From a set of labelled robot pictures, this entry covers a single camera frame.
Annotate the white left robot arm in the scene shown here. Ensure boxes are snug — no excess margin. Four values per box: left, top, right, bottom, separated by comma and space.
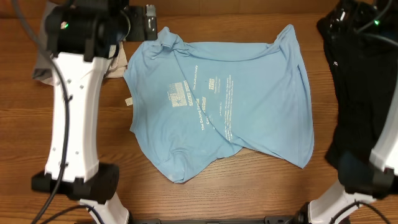
31, 1, 157, 223

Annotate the grey folded garment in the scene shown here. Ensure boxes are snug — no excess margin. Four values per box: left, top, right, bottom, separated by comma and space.
32, 1, 57, 85

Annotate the beige folded garment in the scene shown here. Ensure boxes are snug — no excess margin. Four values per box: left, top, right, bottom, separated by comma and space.
40, 42, 128, 86

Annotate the black garment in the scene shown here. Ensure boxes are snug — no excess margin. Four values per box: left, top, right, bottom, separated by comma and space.
317, 20, 397, 168

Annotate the light blue printed t-shirt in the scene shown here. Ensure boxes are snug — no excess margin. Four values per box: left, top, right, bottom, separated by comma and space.
124, 25, 314, 183

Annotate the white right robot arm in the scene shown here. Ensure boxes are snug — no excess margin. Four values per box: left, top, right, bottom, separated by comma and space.
294, 0, 397, 223

